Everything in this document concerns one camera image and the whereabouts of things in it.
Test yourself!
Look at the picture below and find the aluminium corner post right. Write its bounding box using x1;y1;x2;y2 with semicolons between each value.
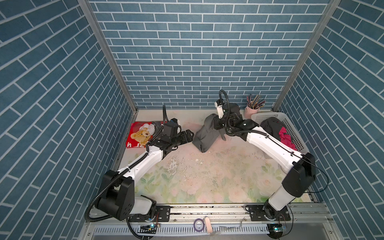
272;0;341;112

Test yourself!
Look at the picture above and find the purple tape roll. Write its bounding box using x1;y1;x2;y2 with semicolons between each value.
193;219;205;233

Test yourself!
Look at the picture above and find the black corrugated right cable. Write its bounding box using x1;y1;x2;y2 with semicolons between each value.
218;89;330;238

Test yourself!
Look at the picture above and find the grey t shirt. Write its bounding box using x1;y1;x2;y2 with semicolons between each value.
192;114;226;153

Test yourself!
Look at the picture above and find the magenta shirt in basket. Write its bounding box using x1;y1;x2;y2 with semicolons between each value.
279;127;297;151

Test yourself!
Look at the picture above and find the white perforated plastic basket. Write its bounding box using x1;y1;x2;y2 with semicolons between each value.
250;111;310;155

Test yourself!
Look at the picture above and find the aluminium corner post left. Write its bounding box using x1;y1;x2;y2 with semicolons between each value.
78;0;138;114

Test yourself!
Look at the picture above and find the right green circuit board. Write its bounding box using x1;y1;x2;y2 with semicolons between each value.
267;224;286;240

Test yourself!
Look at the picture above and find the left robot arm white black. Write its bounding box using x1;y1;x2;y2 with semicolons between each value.
85;130;194;222

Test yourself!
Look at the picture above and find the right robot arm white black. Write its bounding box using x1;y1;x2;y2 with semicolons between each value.
214;100;317;221

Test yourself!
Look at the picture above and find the pink tape piece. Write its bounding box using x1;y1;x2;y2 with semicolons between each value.
204;216;214;234

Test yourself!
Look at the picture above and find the red teddy bear t shirt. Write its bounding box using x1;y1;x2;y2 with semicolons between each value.
126;121;163;149

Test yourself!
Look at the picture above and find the black corrugated cable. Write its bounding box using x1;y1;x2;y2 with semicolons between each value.
218;89;330;238
83;104;169;223

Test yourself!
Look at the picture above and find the black corrugated left cable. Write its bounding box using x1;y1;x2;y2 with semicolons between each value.
83;104;169;223

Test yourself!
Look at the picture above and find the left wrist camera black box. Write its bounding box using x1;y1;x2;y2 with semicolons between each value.
163;118;180;138

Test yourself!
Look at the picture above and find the green circuit board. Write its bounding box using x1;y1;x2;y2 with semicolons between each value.
138;224;157;235
267;224;286;240

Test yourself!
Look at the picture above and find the pink metal pencil cup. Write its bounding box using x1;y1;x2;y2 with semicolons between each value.
244;106;260;119

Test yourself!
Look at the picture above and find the dark grey shirt in basket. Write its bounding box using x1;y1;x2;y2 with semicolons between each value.
260;117;287;141

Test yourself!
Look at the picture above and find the aluminium corner post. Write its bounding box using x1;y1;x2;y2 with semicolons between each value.
78;0;138;114
272;0;341;112

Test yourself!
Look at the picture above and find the left green circuit board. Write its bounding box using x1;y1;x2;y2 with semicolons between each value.
138;224;157;235

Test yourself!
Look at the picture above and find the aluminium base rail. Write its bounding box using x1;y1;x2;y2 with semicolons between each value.
79;203;342;240

